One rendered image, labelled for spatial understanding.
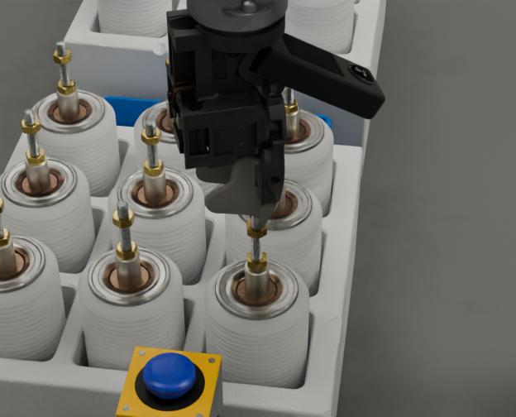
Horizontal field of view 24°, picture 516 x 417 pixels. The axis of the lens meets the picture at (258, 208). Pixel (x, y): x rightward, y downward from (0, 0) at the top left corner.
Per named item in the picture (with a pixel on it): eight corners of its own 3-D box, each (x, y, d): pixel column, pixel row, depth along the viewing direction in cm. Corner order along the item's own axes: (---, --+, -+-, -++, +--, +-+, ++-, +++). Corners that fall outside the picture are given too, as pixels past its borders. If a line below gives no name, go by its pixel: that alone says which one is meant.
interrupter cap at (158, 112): (129, 119, 129) (128, 114, 128) (187, 94, 132) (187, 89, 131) (168, 155, 124) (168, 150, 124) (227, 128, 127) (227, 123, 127)
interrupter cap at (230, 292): (216, 262, 112) (216, 257, 112) (297, 263, 112) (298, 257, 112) (213, 322, 106) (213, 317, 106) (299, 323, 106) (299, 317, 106)
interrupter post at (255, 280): (243, 282, 110) (243, 256, 108) (269, 282, 110) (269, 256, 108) (243, 301, 108) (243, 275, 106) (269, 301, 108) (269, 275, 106)
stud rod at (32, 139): (44, 174, 119) (34, 112, 114) (34, 176, 119) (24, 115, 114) (41, 168, 120) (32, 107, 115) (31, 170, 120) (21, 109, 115)
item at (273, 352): (210, 380, 125) (205, 253, 113) (303, 380, 125) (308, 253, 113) (207, 455, 117) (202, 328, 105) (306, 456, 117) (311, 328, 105)
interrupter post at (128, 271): (120, 291, 109) (117, 265, 107) (113, 274, 111) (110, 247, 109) (145, 285, 110) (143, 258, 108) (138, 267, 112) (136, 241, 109)
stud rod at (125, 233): (124, 270, 109) (117, 208, 104) (121, 263, 110) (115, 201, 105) (135, 268, 109) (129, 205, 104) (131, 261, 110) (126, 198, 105)
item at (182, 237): (136, 281, 135) (125, 156, 123) (219, 297, 134) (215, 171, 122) (107, 343, 128) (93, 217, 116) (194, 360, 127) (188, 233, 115)
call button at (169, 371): (200, 371, 94) (199, 353, 93) (191, 410, 91) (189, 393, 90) (150, 365, 95) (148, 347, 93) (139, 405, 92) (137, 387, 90)
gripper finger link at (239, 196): (203, 235, 102) (198, 147, 97) (270, 223, 103) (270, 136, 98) (211, 258, 100) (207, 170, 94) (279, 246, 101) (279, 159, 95)
